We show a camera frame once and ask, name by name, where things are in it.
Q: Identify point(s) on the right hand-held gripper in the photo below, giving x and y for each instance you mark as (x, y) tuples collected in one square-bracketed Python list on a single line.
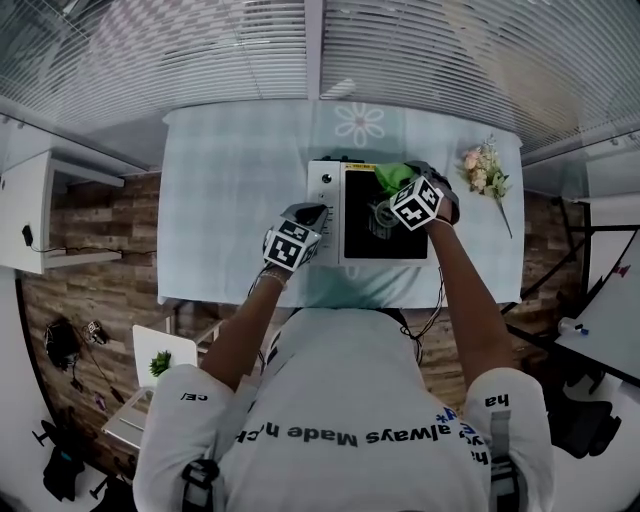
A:
[(415, 205)]

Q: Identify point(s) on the white desk with black frame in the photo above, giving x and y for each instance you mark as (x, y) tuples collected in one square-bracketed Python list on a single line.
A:
[(610, 320)]

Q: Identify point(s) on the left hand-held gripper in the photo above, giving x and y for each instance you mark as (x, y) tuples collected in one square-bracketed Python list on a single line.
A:
[(287, 247)]

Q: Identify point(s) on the black bag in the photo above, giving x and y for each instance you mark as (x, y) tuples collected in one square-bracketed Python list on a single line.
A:
[(61, 345)]

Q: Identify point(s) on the pink artificial flower bouquet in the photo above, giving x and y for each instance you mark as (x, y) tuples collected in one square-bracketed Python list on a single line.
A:
[(482, 172)]

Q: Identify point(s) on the person's right forearm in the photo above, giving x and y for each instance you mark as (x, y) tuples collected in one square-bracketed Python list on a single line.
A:
[(475, 310)]

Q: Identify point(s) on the small purple object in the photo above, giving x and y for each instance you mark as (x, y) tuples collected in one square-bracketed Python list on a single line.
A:
[(100, 400)]

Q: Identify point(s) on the person's white printed t-shirt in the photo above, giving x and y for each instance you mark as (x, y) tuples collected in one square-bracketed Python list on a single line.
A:
[(340, 380)]

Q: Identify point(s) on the white side table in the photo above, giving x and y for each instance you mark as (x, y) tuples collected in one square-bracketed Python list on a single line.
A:
[(25, 200)]

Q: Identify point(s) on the black power adapter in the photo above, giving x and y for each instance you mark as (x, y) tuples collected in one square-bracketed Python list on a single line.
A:
[(27, 235)]

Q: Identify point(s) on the green cloth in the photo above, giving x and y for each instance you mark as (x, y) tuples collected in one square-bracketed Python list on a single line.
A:
[(392, 175)]

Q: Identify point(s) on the clear bottle with blue cap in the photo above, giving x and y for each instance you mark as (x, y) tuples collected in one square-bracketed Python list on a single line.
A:
[(567, 326)]

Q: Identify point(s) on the white chair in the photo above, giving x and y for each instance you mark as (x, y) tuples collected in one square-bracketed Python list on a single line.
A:
[(155, 340)]

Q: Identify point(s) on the person's left forearm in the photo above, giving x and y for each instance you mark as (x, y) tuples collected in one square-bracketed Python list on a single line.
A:
[(240, 335)]

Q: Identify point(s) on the white portable gas stove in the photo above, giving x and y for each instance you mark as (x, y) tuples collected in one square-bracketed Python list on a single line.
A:
[(322, 250)]

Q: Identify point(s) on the green artificial plant sprig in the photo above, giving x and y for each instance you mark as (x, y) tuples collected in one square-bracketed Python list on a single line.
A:
[(160, 364)]

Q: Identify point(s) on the table with light blue tablecloth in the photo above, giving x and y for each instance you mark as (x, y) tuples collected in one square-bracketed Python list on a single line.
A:
[(225, 190)]

